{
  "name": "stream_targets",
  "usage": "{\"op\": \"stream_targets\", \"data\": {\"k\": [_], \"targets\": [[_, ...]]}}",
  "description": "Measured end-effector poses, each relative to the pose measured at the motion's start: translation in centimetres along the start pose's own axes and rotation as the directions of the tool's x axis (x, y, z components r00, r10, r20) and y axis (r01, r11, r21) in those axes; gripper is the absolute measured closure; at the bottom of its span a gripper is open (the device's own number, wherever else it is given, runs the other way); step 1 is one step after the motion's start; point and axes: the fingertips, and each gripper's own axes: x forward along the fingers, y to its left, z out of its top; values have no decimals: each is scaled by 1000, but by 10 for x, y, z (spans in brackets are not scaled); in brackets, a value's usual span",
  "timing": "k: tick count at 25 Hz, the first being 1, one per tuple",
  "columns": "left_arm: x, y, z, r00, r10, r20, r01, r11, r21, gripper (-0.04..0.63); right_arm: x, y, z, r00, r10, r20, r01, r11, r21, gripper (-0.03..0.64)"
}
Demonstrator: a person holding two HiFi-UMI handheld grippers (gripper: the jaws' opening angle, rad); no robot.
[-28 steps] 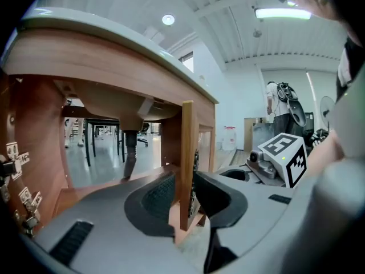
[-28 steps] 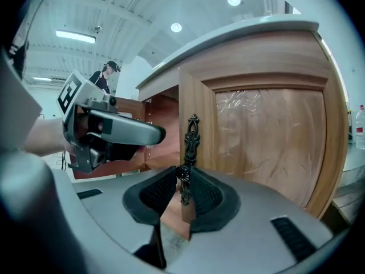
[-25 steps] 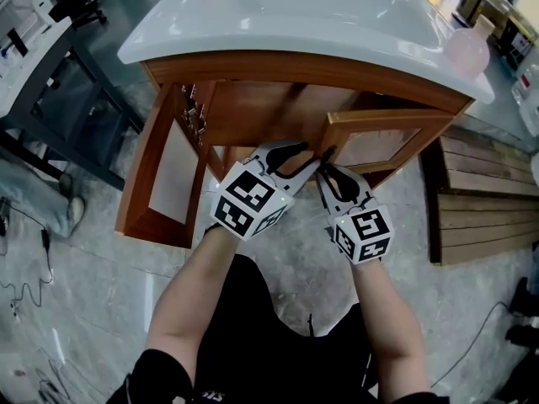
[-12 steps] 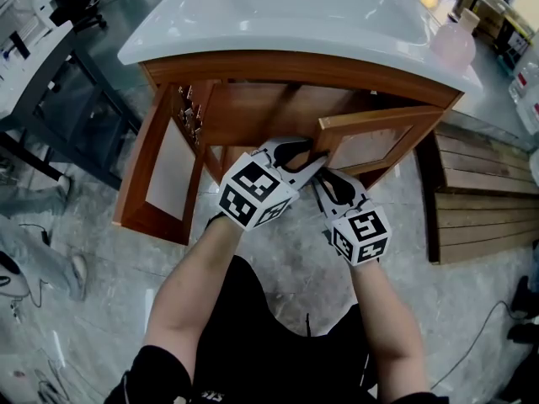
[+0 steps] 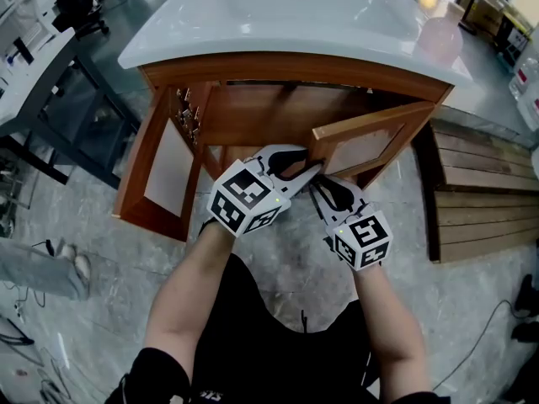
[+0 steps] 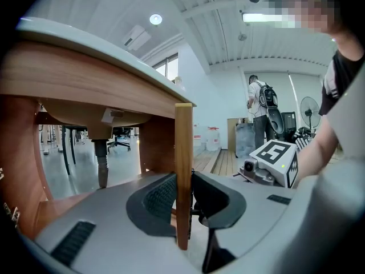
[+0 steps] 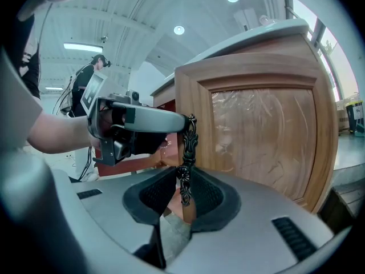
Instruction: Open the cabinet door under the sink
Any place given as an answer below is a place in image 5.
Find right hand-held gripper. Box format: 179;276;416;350
310;177;393;272

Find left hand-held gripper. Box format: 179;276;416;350
205;144;325;238

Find wooden cabinet door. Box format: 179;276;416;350
111;82;214;243
311;100;436;189

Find person's left forearm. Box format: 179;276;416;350
142;221;235;370

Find person's right forearm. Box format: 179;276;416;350
351;263;433;396

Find wooden vanity cabinet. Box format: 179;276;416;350
138;50;456;191

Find dark grey sink table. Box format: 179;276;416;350
0;27;142;191

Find wooden slatted steps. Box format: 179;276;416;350
414;118;539;264

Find white ceramic sink basin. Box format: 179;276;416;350
116;0;475;88

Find person's black clothing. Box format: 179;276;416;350
109;252;452;404

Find pink translucent bottle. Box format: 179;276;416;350
414;2;465;67

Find clear water jug red label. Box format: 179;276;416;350
515;93;539;132
507;55;539;101

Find cardboard box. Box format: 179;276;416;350
470;0;511;38

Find yellow topped stool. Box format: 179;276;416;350
494;8;534;65

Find black swivel chair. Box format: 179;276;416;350
50;0;111;41

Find white sink top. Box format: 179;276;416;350
0;27;77;128

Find black faucet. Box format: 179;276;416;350
12;35;35;65

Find long black floor cable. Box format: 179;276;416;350
433;299;520;391

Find tangle of floor cables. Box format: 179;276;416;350
0;316;77;404

